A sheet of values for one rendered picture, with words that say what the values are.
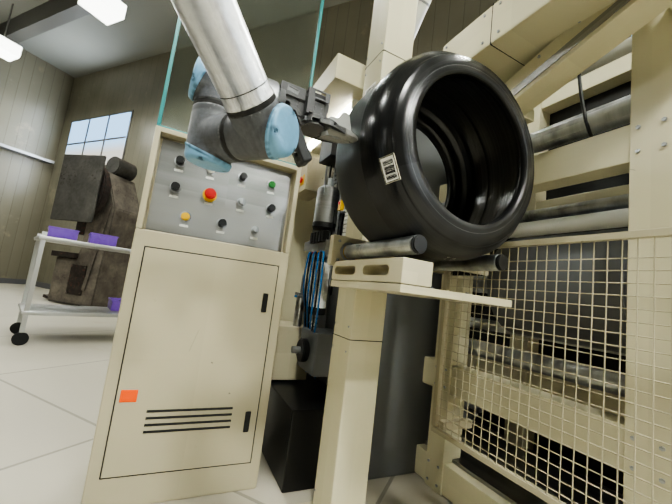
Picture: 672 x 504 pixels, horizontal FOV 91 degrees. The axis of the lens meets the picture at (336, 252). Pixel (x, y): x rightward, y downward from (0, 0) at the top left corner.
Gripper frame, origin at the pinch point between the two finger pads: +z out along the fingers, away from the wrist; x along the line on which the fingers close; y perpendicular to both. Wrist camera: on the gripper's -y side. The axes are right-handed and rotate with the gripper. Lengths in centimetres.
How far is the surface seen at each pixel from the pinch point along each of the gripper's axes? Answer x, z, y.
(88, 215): 571, -171, 35
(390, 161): -10.4, 4.8, -7.1
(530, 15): -12, 47, 50
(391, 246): -2.6, 12.9, -24.2
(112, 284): 608, -126, -71
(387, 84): -7.5, 3.5, 12.4
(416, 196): -11.1, 12.3, -13.4
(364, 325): 26, 26, -47
